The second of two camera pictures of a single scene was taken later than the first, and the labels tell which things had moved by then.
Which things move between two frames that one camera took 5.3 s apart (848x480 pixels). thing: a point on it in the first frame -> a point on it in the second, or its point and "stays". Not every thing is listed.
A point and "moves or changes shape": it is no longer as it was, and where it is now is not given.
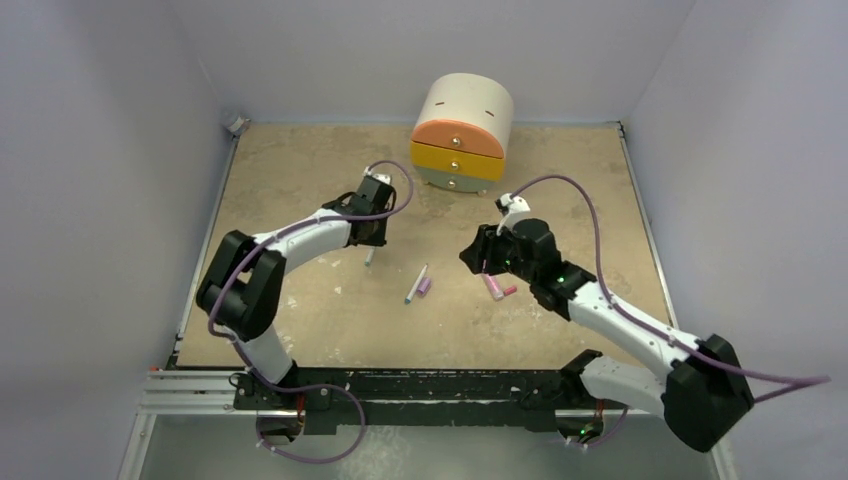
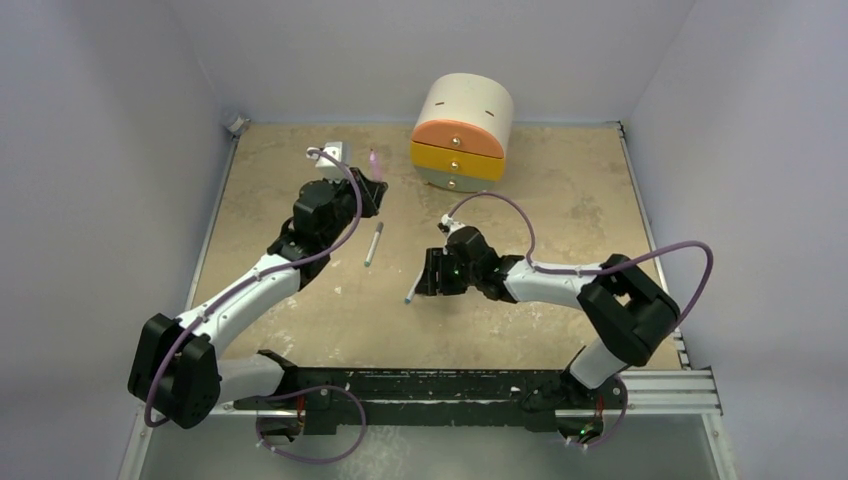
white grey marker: [369, 256] stays
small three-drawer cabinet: [460, 133] stays
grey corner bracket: [238, 127] stays
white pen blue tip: [416, 284] stays
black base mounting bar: [427, 400] stays
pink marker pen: [494, 288] moves or changes shape
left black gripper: [376, 239] -> [371, 192]
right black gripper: [482, 250] -> [432, 272]
